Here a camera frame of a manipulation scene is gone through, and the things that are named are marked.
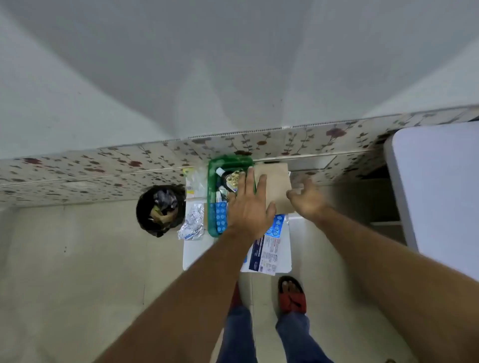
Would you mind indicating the person's right hand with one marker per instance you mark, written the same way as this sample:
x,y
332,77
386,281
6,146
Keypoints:
x,y
308,204

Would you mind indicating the person's left hand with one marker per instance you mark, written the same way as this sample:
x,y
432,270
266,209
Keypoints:
x,y
249,215

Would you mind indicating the person's right thumb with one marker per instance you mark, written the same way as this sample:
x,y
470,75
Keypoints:
x,y
292,195

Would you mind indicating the person's left thumb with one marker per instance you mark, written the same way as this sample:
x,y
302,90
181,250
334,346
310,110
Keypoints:
x,y
272,214

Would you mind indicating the person's left middle finger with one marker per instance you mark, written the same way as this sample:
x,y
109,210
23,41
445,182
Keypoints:
x,y
250,182

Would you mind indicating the person's left little finger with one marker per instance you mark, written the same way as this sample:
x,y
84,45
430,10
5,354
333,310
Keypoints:
x,y
231,197

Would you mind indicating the person's right forearm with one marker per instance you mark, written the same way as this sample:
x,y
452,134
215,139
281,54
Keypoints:
x,y
396,276

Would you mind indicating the person's left forearm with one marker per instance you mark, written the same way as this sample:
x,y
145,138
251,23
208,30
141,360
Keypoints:
x,y
183,303

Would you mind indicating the light blue blister pack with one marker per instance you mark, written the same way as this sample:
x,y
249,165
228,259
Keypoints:
x,y
276,226

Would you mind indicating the brown cardboard box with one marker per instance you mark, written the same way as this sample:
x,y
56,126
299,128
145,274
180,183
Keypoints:
x,y
277,183

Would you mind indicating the green plastic basket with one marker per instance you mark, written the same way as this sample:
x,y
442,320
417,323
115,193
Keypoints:
x,y
213,187

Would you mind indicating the white bottle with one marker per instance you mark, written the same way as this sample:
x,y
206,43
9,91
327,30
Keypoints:
x,y
220,172

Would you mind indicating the clear plastic bag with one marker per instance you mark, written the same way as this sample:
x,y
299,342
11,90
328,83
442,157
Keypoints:
x,y
195,182

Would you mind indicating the blue and white leaflet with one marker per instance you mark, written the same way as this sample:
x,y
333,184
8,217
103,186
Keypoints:
x,y
266,256

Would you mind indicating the clear bag of blister packs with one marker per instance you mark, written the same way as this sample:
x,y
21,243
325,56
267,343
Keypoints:
x,y
191,222

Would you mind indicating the black trash bin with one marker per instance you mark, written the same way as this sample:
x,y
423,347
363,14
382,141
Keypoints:
x,y
161,211

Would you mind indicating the red sandal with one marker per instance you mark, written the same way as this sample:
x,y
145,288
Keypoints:
x,y
292,297
235,297

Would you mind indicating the blue jeans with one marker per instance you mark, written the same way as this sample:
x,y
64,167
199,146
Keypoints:
x,y
295,340

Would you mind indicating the white table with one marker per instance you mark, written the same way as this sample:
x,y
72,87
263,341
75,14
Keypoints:
x,y
438,194

